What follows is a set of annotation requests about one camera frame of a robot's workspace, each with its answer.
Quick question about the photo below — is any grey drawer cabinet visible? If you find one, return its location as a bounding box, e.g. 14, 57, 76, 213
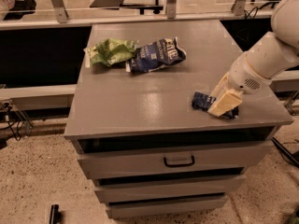
64, 21, 292, 208

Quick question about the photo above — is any blue rxbar blueberry bar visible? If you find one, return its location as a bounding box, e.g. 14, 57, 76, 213
192, 91, 239, 119

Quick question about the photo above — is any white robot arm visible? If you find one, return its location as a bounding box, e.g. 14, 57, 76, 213
208, 0, 299, 117

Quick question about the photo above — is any green chip bag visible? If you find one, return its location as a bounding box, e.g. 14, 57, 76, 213
85, 38, 138, 67

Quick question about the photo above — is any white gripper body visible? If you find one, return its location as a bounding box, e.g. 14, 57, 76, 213
227, 52, 272, 94

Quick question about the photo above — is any middle grey drawer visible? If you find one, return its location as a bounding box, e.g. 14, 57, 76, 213
94, 175, 246, 204

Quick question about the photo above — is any metal railing post left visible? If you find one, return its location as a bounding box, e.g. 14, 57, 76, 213
50, 0, 68, 23

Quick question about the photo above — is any bottom grey drawer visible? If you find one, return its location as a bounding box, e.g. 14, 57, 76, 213
106, 195, 228, 219

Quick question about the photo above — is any top drawer with black handle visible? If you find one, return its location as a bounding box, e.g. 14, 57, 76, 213
78, 141, 271, 179

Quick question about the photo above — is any grey drawer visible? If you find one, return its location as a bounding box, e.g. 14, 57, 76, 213
106, 195, 228, 219
94, 175, 246, 204

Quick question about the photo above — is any blue chip bag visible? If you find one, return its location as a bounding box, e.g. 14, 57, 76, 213
125, 37, 186, 74

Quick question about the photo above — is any metal railing post right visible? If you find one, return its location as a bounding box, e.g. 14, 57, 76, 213
231, 0, 247, 16

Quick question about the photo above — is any black cylinder on floor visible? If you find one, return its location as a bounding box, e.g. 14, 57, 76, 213
49, 204, 61, 224

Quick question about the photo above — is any metal railing post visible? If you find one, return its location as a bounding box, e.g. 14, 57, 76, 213
165, 0, 177, 19
231, 0, 247, 16
50, 0, 68, 23

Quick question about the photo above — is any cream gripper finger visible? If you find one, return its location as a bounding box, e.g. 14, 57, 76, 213
210, 74, 228, 98
207, 89, 242, 117

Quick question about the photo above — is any metal railing post middle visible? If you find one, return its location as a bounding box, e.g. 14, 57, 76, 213
165, 0, 177, 19

